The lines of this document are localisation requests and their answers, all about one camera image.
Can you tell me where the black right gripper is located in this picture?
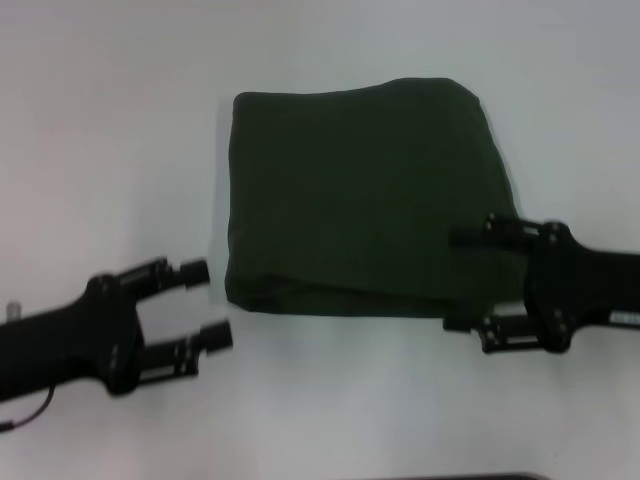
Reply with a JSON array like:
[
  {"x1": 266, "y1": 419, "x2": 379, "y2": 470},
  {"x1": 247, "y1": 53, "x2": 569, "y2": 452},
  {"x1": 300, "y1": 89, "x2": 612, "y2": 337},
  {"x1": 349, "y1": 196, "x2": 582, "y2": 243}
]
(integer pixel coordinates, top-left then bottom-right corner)
[{"x1": 443, "y1": 213, "x2": 640, "y2": 355}]

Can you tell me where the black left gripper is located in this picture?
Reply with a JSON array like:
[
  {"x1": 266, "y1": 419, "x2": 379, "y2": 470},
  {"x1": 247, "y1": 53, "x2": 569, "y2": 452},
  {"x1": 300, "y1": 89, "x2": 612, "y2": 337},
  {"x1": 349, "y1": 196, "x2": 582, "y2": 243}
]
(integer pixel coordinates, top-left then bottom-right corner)
[{"x1": 0, "y1": 257, "x2": 235, "y2": 399}]

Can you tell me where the dark green FREE! t-shirt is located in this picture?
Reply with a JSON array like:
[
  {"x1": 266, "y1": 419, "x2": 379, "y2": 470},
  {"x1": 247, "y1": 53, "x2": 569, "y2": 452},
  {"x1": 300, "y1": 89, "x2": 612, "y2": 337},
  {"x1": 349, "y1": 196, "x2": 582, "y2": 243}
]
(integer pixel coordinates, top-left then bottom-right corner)
[{"x1": 224, "y1": 77, "x2": 531, "y2": 320}]

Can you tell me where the dark left arm cable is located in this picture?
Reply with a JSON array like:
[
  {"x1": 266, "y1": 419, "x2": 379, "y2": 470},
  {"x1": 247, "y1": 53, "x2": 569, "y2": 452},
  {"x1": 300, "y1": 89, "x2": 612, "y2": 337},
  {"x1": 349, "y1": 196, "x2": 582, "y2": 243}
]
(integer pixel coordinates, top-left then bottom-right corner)
[{"x1": 0, "y1": 387, "x2": 55, "y2": 432}]

